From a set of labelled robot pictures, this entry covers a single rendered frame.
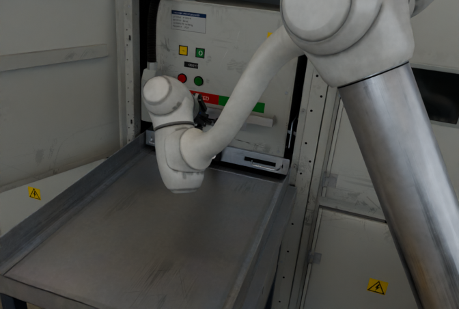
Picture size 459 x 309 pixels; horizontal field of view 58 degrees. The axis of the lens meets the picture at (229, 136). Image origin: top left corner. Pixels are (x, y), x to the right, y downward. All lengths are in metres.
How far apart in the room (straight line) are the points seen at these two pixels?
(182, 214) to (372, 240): 0.63
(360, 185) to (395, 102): 0.81
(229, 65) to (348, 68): 0.84
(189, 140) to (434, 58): 0.68
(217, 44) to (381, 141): 0.88
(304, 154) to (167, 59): 0.56
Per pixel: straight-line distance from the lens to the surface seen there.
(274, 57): 0.84
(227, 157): 1.47
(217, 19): 1.36
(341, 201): 1.42
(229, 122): 0.89
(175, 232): 1.16
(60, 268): 1.08
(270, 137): 1.40
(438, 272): 0.65
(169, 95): 0.98
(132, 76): 1.48
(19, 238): 1.15
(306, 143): 1.34
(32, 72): 1.36
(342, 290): 1.60
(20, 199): 2.04
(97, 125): 1.52
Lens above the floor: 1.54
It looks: 24 degrees down
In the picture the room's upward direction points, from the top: 5 degrees clockwise
